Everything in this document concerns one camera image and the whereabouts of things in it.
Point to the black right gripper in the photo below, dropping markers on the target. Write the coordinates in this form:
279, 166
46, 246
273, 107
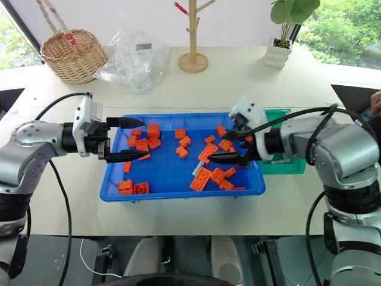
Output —
248, 149

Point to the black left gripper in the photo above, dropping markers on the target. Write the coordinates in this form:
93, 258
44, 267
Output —
95, 141

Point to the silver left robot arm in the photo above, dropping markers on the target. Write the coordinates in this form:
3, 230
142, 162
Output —
32, 143

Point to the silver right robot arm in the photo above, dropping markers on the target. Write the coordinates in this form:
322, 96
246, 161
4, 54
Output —
336, 149

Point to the blue plastic bin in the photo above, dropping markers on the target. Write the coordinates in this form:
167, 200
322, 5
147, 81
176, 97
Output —
169, 169

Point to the green plastic bin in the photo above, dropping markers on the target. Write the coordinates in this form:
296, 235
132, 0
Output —
282, 165

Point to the person's bare hand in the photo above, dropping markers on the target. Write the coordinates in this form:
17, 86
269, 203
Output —
377, 101

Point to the orange toy brick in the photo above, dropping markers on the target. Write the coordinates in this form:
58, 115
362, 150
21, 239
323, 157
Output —
249, 138
136, 132
230, 172
209, 139
145, 157
226, 184
142, 144
154, 130
185, 141
218, 175
221, 131
207, 152
154, 143
125, 187
182, 151
225, 144
128, 167
132, 141
141, 188
180, 133
201, 179

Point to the clear plastic bag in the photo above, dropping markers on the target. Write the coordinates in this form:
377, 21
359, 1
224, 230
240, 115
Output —
137, 62

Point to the wooden tree stand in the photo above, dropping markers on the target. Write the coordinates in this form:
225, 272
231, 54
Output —
193, 59

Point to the woven wicker basket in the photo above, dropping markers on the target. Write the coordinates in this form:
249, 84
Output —
74, 56

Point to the white ribbed plant pot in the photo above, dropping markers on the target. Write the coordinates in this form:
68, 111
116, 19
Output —
277, 55

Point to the grey rounded shape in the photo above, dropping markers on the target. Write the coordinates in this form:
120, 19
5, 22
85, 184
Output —
144, 256
226, 257

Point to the dark flat panel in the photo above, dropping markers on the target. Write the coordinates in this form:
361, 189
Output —
351, 95
10, 98

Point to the green leafy plant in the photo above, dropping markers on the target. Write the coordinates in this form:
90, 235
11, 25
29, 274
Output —
293, 10

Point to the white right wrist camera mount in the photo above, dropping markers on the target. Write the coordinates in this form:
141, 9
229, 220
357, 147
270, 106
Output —
250, 110

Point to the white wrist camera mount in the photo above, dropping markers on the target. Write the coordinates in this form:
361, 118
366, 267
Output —
86, 116
250, 110

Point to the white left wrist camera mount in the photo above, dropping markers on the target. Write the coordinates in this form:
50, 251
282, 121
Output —
86, 116

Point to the black metal bracket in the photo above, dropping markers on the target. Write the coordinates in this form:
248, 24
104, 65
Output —
104, 262
271, 259

